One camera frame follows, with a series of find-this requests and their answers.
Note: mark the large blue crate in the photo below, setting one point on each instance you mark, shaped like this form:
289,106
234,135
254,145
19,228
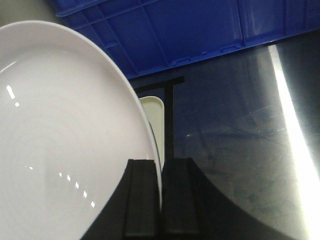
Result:
147,36

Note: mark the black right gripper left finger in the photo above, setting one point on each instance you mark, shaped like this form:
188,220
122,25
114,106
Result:
132,212

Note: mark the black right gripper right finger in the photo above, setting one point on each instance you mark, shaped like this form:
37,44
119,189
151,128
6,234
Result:
194,209

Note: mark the cream serving tray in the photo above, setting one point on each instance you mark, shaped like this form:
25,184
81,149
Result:
154,109

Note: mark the pink plate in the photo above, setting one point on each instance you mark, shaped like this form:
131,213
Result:
70,125

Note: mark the black tape marking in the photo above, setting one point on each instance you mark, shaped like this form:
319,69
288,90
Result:
169,118

